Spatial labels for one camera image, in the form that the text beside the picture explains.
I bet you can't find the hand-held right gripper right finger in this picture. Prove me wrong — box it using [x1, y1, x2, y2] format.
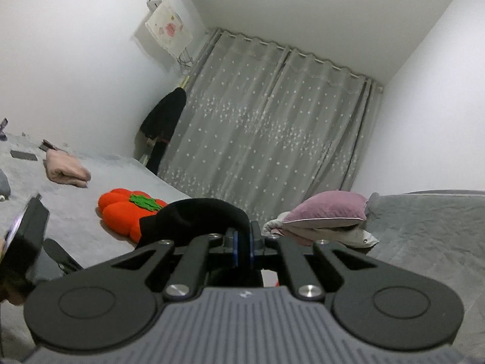
[248, 222, 406, 301]

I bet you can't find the black and cream shirt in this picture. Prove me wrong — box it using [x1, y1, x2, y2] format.
[137, 198, 251, 249]

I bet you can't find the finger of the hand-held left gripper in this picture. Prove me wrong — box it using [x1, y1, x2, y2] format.
[43, 238, 85, 274]

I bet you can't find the purple pillow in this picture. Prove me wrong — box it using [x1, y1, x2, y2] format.
[282, 190, 369, 230]

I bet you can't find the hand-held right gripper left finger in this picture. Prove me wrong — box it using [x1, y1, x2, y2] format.
[85, 227, 240, 301]

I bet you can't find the pink folded cloth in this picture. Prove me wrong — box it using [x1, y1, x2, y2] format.
[43, 148, 92, 189]

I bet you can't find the grey star curtain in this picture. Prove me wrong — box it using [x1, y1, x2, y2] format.
[156, 28, 384, 224]

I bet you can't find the covered air conditioner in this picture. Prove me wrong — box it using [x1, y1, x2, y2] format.
[145, 0, 194, 60]

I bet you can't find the large orange pumpkin pillow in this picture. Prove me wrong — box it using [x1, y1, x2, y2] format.
[98, 187, 169, 244]

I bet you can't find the grey quilted blanket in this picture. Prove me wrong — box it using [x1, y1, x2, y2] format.
[364, 189, 485, 312]

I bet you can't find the dark grey fleece cloth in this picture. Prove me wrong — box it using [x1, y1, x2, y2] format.
[0, 168, 12, 201]

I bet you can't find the folded quilt pile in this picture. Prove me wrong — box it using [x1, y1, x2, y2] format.
[261, 212, 380, 250]

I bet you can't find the black hanging jacket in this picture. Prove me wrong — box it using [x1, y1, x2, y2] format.
[138, 87, 187, 176]

